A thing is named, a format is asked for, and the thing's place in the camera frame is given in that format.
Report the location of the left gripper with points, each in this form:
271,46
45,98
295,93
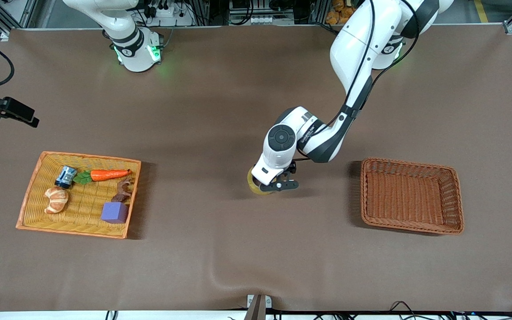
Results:
292,167

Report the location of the yellowish clear tape roll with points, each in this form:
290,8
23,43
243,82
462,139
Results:
250,181

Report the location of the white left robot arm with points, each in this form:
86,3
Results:
354,44

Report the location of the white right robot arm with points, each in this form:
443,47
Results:
134,49

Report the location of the yellow wicker basket orange rim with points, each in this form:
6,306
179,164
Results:
42,178

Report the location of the small blue labelled can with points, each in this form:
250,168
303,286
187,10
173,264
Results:
65,177

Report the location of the toy croissant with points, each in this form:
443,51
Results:
56,200

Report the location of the orange toy carrot green leaves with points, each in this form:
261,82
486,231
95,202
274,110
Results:
107,174

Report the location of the brown wicker basket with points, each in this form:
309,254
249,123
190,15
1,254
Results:
402,195

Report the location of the brown toy lion figure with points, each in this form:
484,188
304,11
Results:
122,191

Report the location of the purple foam cube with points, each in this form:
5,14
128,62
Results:
114,213

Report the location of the white empty power strip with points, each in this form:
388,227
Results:
269,20

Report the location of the pile of orange bread toys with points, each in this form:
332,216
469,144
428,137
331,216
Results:
338,15

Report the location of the white power strip with plugs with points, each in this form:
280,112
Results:
171,18

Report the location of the metal table edge bracket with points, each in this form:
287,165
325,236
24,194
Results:
258,309

